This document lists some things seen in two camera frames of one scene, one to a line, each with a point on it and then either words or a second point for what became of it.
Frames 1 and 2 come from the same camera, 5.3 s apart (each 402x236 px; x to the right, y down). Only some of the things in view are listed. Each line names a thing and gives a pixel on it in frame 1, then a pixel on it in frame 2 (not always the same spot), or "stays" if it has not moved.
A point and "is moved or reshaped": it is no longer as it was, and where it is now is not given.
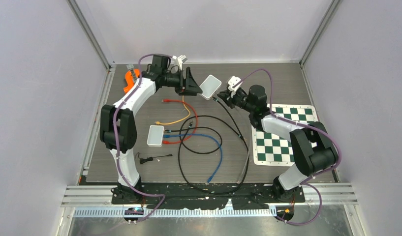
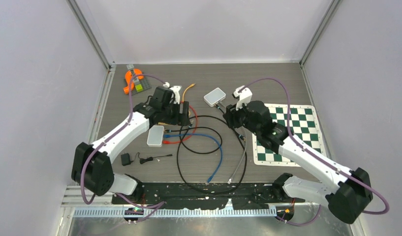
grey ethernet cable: (246, 161) is moved or reshaped
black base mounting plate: (199, 195) stays
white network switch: (155, 135) stays
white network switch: (209, 87) is moved or reshaped
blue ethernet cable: (209, 178) stays
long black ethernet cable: (193, 127) stays
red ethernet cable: (168, 101) stays
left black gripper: (188, 84) -> (180, 119)
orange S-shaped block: (129, 79) stays
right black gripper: (226, 96) -> (231, 116)
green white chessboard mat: (271, 149) stays
